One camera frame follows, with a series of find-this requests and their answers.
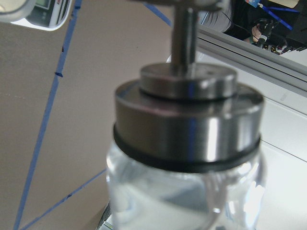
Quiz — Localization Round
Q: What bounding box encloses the glass sauce dispenser bottle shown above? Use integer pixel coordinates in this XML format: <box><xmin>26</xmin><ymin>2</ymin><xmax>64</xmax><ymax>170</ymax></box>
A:
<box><xmin>106</xmin><ymin>0</ymin><xmax>266</xmax><ymax>230</ymax></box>

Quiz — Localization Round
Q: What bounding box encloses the silver digital kitchen scale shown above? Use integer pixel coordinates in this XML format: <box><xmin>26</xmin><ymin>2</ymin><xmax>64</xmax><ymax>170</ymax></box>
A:
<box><xmin>11</xmin><ymin>0</ymin><xmax>72</xmax><ymax>31</ymax></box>

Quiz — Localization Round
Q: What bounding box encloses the person in black shirt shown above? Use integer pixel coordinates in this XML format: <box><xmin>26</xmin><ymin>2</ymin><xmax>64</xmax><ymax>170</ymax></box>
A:
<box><xmin>203</xmin><ymin>0</ymin><xmax>307</xmax><ymax>57</ymax></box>

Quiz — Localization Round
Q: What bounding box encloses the aluminium frame post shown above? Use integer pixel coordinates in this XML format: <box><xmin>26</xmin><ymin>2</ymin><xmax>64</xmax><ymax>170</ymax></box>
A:
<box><xmin>197</xmin><ymin>26</ymin><xmax>307</xmax><ymax>97</ymax></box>

